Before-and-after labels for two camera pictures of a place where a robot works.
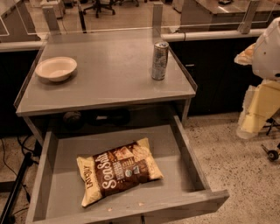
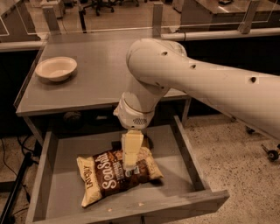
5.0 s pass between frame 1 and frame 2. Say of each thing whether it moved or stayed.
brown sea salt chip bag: stayed
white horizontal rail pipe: stayed
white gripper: moved
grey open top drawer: stayed
